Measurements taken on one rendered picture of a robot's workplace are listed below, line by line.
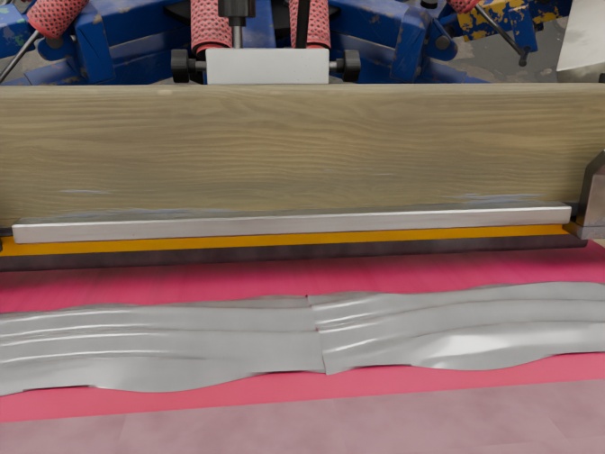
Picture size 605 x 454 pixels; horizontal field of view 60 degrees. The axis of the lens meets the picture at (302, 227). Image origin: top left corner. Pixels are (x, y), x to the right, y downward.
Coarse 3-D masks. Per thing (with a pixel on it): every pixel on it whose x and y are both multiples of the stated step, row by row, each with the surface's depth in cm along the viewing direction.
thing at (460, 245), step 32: (0, 256) 29; (32, 256) 29; (64, 256) 29; (96, 256) 29; (128, 256) 29; (160, 256) 30; (192, 256) 30; (224, 256) 30; (256, 256) 30; (288, 256) 31; (320, 256) 31; (352, 256) 31
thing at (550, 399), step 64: (384, 256) 33; (448, 256) 33; (512, 256) 33; (576, 256) 33; (384, 384) 21; (448, 384) 21; (512, 384) 21; (576, 384) 21; (384, 448) 17; (448, 448) 17; (512, 448) 17; (576, 448) 17
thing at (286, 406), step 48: (0, 288) 29; (48, 288) 29; (96, 288) 29; (144, 288) 29; (192, 288) 29; (240, 288) 29; (288, 288) 29; (240, 384) 21; (288, 384) 21; (0, 432) 18; (48, 432) 18; (96, 432) 18; (144, 432) 18; (192, 432) 18; (240, 432) 18; (288, 432) 18; (336, 432) 18
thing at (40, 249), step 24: (144, 240) 29; (168, 240) 29; (192, 240) 30; (216, 240) 30; (240, 240) 30; (264, 240) 30; (288, 240) 30; (312, 240) 30; (336, 240) 31; (360, 240) 31; (384, 240) 31; (408, 240) 31
